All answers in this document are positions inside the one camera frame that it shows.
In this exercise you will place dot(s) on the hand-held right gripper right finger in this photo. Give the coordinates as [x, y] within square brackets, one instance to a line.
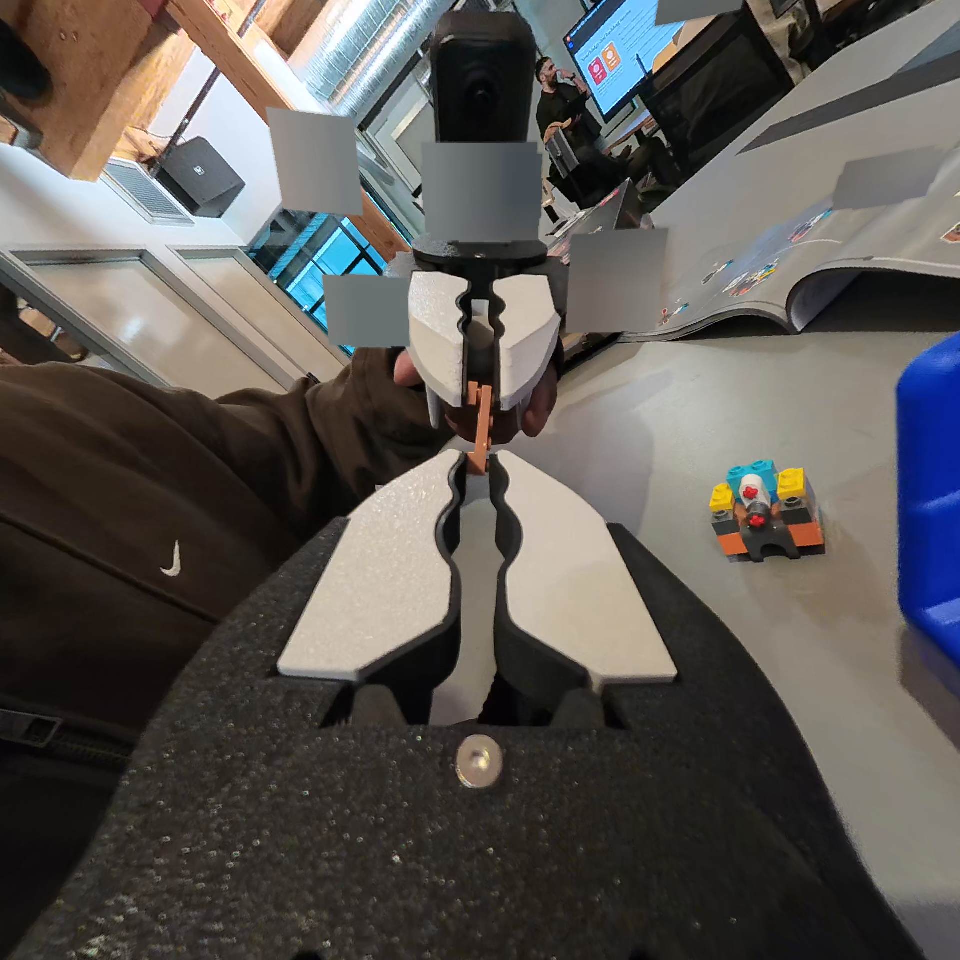
[577, 585]

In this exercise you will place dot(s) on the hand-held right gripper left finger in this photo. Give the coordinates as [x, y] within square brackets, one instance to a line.
[375, 577]

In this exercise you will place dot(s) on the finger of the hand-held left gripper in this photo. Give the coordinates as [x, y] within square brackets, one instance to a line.
[525, 337]
[439, 337]

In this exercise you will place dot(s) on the orange toy brick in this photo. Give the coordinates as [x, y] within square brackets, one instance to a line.
[480, 431]

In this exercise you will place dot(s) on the person's left forearm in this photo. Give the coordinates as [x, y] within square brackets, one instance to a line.
[322, 420]

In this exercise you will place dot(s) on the person's left hand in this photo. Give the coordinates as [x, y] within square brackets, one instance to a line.
[536, 416]

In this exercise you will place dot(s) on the dark printed cardboard box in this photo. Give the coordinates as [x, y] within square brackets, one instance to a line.
[622, 206]

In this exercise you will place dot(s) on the colourful toy brick model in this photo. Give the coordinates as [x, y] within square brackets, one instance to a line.
[765, 514]

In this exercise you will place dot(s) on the brown zip hoodie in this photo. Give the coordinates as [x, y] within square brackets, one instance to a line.
[112, 525]

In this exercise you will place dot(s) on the open instruction booklet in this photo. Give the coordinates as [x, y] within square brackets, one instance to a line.
[787, 262]

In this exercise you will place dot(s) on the white vent grille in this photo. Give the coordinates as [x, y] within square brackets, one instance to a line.
[146, 191]

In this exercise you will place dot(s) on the blue storage bin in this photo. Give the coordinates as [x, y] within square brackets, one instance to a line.
[930, 487]

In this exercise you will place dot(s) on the wooden beam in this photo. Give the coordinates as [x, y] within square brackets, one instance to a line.
[97, 82]

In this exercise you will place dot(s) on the silver air duct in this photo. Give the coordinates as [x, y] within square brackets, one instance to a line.
[375, 45]

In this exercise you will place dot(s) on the black wall speaker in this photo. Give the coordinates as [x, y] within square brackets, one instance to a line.
[199, 176]

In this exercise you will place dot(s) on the wall screen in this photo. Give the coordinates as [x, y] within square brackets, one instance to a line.
[622, 52]

